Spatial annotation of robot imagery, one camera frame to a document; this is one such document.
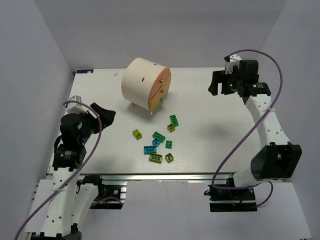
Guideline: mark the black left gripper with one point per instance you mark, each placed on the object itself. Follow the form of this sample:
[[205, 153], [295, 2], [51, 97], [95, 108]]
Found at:
[[93, 120]]

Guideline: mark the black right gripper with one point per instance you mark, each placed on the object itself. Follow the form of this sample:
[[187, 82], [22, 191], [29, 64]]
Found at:
[[225, 81]]

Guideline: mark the lime small lego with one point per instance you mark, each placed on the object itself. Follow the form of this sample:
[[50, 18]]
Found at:
[[137, 134]]

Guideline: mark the cream round drawer cabinet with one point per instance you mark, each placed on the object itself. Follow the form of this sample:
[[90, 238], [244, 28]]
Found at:
[[138, 80]]

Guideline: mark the blue long lego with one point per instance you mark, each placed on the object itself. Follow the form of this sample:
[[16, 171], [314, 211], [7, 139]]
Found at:
[[149, 149]]

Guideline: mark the blue square lego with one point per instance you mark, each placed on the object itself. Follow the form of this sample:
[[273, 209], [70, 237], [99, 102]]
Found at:
[[156, 142]]

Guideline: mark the orange top drawer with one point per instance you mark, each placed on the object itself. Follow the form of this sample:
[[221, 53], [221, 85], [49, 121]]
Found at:
[[162, 76]]

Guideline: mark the yellow drawer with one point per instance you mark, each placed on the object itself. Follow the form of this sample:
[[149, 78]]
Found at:
[[165, 85]]

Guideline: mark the lime long lego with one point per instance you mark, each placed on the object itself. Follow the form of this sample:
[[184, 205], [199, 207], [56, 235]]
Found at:
[[155, 158]]

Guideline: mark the dark green long lego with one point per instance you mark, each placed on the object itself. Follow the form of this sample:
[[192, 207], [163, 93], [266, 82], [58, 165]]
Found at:
[[174, 120]]

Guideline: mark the lime square lego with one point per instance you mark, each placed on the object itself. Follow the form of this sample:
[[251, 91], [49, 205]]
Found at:
[[169, 157], [171, 128]]

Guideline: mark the green square lego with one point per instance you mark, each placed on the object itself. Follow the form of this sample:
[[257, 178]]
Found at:
[[168, 144]]

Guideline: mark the lime square lego front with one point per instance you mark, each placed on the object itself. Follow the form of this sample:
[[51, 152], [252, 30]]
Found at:
[[169, 157]]

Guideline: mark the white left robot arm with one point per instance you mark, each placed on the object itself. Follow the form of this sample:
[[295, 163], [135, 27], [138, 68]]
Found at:
[[71, 198]]

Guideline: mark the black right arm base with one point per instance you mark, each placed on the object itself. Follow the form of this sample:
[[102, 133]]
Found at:
[[230, 201]]

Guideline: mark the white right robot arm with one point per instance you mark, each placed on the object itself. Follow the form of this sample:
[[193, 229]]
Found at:
[[278, 157]]

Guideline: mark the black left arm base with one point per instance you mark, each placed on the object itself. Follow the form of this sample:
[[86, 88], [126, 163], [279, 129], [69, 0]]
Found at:
[[109, 195]]

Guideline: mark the blue label sticker left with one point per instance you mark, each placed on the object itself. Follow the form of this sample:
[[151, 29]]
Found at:
[[84, 71]]

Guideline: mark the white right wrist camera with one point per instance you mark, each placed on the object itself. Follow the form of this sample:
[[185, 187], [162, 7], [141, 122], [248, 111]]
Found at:
[[231, 61]]

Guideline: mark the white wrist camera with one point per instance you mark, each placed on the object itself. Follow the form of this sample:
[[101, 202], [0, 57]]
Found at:
[[75, 107], [231, 61]]

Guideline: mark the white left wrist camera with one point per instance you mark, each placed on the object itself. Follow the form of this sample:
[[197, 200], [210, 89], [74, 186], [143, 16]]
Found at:
[[75, 107]]

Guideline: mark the aluminium front rail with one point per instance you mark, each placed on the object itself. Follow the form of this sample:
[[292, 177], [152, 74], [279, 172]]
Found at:
[[157, 177]]

